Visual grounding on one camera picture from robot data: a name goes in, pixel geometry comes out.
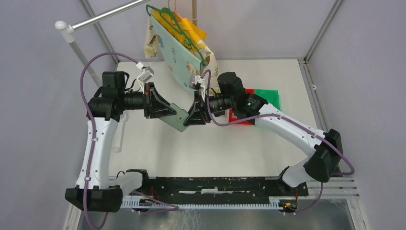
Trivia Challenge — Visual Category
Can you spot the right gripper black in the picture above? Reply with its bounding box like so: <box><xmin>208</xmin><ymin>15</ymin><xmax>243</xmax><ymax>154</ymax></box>
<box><xmin>184</xmin><ymin>90</ymin><xmax>235</xmax><ymax>125</ymax></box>

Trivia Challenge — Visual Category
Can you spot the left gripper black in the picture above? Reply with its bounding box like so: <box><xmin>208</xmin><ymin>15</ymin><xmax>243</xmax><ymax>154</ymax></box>
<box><xmin>119</xmin><ymin>82</ymin><xmax>176</xmax><ymax>119</ymax></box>

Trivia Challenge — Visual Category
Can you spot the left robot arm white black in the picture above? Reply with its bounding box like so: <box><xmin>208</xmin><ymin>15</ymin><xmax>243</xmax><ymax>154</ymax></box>
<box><xmin>65</xmin><ymin>71</ymin><xmax>177</xmax><ymax>212</ymax></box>

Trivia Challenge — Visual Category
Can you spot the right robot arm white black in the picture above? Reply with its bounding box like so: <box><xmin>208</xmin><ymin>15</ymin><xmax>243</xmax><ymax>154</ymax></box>
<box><xmin>183</xmin><ymin>72</ymin><xmax>342</xmax><ymax>196</ymax></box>

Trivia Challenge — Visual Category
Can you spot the red plastic bin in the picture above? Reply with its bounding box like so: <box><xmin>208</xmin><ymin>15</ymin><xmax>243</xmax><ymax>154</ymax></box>
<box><xmin>227</xmin><ymin>89</ymin><xmax>256</xmax><ymax>126</ymax></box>

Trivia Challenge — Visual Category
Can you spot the mint cartoon print garment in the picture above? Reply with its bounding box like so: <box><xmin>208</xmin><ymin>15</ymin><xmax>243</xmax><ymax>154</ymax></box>
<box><xmin>150</xmin><ymin>16</ymin><xmax>201</xmax><ymax>95</ymax></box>

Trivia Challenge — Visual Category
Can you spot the cream cartoon print garment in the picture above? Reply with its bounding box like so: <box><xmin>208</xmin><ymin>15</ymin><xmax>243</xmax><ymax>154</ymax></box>
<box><xmin>144</xmin><ymin>18</ymin><xmax>219</xmax><ymax>92</ymax></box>

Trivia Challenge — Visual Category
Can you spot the green plastic bin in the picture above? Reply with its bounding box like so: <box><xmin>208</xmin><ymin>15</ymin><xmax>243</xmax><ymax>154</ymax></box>
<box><xmin>254</xmin><ymin>89</ymin><xmax>281</xmax><ymax>110</ymax></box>

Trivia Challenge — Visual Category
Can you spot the yellow garment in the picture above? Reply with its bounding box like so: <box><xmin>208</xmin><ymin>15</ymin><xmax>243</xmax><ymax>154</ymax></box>
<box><xmin>153</xmin><ymin>11</ymin><xmax>206</xmax><ymax>52</ymax></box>

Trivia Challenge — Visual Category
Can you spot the green clothes hanger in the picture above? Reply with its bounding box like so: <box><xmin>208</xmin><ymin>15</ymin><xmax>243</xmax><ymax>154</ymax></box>
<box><xmin>146</xmin><ymin>4</ymin><xmax>211</xmax><ymax>67</ymax></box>

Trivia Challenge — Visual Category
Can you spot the metal clothes rack bar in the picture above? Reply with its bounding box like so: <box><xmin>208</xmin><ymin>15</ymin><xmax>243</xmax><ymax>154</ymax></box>
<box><xmin>55</xmin><ymin>0</ymin><xmax>150</xmax><ymax>88</ymax></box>

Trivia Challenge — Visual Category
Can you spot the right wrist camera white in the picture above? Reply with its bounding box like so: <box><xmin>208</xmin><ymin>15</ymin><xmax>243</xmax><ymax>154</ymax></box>
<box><xmin>189</xmin><ymin>75</ymin><xmax>206</xmax><ymax>91</ymax></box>

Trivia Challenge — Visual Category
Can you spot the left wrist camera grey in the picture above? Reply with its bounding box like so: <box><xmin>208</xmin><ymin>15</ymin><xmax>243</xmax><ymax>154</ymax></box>
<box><xmin>136</xmin><ymin>62</ymin><xmax>155</xmax><ymax>83</ymax></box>

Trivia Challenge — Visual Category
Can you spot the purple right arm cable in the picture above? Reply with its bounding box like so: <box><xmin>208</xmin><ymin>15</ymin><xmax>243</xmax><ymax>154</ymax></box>
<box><xmin>200</xmin><ymin>69</ymin><xmax>355</xmax><ymax>215</ymax></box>

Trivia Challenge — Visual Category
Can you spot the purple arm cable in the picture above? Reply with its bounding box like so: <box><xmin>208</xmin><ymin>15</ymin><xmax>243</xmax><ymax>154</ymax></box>
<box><xmin>200</xmin><ymin>69</ymin><xmax>355</xmax><ymax>215</ymax></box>
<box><xmin>79</xmin><ymin>52</ymin><xmax>180</xmax><ymax>230</ymax></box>

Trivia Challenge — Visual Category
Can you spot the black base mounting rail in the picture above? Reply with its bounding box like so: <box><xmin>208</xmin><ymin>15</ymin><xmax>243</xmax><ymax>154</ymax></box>
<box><xmin>137</xmin><ymin>177</ymin><xmax>309</xmax><ymax>205</ymax></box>

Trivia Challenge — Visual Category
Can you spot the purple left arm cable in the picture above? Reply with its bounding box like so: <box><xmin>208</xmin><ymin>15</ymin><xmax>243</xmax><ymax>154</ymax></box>
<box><xmin>79</xmin><ymin>52</ymin><xmax>180</xmax><ymax>230</ymax></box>

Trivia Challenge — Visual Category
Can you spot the white slotted cable duct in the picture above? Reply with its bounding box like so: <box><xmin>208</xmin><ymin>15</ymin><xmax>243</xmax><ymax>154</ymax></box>
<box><xmin>120</xmin><ymin>198</ymin><xmax>297</xmax><ymax>210</ymax></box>

